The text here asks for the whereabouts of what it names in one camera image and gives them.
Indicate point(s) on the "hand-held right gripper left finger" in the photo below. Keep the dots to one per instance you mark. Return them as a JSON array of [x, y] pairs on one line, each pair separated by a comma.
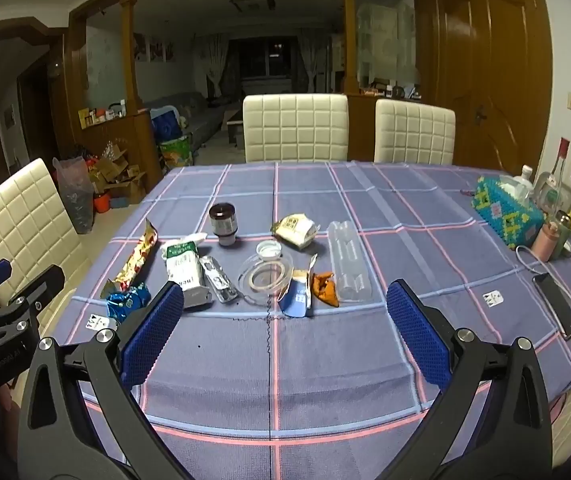
[[153, 330]]

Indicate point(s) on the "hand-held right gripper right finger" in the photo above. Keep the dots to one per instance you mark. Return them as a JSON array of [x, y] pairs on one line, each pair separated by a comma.
[[418, 330]]

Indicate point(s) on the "blue foil wrapper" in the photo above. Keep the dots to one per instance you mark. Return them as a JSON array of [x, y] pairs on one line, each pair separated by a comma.
[[125, 302]]

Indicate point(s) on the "white green tissue packet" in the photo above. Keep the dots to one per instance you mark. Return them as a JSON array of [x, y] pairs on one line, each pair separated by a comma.
[[183, 270]]

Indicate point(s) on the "red gold snack wrapper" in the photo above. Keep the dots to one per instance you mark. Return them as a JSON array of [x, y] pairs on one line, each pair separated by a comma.
[[138, 260]]

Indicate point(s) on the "clear blue plastic wrapper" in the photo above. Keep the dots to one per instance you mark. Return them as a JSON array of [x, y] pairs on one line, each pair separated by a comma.
[[218, 280]]

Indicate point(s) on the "clear plastic tray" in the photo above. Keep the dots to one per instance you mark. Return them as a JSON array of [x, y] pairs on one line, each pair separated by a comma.
[[348, 260]]

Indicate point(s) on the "orange snack wrapper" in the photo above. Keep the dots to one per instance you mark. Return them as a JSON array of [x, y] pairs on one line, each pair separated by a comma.
[[325, 287]]

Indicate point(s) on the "blue white torn carton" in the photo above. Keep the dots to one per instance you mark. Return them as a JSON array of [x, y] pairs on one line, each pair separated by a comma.
[[295, 300]]

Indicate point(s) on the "white bottle cap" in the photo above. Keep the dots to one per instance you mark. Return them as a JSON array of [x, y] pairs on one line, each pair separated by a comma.
[[269, 249]]

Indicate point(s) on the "paper food wrapper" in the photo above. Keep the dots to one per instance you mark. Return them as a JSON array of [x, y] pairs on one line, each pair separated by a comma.
[[293, 230]]

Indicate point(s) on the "cream quilted chair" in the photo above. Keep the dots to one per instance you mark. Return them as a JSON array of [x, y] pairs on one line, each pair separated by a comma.
[[15, 210], [415, 132], [295, 127]]

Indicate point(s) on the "clear plastic bag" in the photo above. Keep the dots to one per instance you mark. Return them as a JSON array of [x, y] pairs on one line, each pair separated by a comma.
[[75, 195]]

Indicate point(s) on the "orange bucket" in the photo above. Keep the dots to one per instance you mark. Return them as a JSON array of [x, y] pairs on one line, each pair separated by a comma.
[[101, 202]]

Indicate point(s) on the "purple plaid tablecloth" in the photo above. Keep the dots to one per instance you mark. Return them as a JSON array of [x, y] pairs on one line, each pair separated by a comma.
[[315, 360]]

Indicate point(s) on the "pile of cardboard boxes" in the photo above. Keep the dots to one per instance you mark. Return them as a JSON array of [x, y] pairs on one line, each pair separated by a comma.
[[115, 175]]

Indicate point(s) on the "black smartphone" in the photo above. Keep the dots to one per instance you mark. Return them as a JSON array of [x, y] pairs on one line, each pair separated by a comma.
[[555, 305]]

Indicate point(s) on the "green beaded tissue box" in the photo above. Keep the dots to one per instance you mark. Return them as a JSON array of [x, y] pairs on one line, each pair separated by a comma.
[[505, 210]]

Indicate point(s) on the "pink thermos cup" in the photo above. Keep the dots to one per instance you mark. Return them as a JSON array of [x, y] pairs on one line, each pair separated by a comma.
[[548, 240]]

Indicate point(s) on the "row of small bottles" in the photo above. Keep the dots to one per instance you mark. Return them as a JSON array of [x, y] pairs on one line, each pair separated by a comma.
[[100, 115]]

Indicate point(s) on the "colourful printed bag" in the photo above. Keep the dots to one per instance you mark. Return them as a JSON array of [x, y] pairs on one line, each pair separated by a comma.
[[175, 152]]

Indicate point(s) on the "clear plastic bottle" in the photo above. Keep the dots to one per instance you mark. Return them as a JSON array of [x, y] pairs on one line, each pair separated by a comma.
[[524, 180]]

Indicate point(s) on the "glass bottle with red cap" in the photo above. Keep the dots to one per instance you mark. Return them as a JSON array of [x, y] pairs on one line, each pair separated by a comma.
[[558, 185]]

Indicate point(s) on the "blue bag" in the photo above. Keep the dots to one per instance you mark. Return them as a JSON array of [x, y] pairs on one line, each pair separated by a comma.
[[165, 122]]

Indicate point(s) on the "low coffee table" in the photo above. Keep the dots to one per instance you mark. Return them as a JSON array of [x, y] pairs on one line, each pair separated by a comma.
[[234, 127]]

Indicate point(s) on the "grey sofa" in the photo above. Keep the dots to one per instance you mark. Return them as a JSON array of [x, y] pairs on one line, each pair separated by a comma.
[[200, 115]]

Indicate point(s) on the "wooden cabinet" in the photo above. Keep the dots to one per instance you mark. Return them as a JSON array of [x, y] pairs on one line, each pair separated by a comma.
[[128, 60]]

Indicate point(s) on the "patterned curtain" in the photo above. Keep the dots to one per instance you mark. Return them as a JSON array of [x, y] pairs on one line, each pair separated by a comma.
[[313, 60], [213, 65]]

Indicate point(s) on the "wooden door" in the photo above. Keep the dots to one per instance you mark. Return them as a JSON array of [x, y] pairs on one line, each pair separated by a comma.
[[490, 60]]

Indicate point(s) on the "white cabinet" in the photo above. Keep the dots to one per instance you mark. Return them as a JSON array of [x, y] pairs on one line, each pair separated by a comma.
[[383, 45]]

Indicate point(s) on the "dark window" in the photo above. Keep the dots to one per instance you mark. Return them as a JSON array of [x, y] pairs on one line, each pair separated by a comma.
[[265, 60]]

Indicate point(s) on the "ceiling lamp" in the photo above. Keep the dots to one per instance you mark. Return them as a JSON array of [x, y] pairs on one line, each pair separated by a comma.
[[252, 2]]

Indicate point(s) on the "wall pictures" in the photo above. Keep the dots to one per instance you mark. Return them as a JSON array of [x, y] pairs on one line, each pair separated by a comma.
[[153, 50]]

